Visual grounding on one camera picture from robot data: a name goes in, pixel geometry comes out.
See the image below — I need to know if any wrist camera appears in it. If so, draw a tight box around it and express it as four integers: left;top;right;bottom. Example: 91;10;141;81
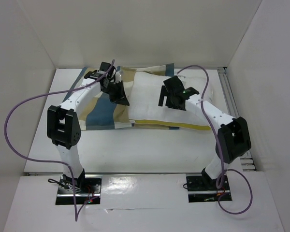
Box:
163;76;185;94
99;62;114;74

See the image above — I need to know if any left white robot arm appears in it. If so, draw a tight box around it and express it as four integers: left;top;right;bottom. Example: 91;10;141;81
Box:
47;67;129;193

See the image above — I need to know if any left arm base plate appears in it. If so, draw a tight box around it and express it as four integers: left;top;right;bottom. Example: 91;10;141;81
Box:
55;176;102;205

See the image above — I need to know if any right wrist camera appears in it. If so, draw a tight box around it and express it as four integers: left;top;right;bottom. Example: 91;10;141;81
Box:
163;76;185;94

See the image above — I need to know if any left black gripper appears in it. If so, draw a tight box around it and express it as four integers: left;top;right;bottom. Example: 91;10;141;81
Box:
102;80;129;107

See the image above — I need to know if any aluminium frame rail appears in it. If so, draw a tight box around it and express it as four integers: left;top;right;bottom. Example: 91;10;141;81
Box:
217;67;256;172

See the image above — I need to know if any white pillow yellow edge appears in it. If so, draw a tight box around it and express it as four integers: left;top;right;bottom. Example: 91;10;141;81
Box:
128;72;210;131

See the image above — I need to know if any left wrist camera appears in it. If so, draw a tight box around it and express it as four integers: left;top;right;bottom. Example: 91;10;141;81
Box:
99;62;114;74

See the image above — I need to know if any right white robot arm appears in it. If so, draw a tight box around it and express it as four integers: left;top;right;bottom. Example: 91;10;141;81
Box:
158;83;251;189

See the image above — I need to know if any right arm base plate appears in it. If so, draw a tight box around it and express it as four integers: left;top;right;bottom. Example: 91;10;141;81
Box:
183;174;232;203

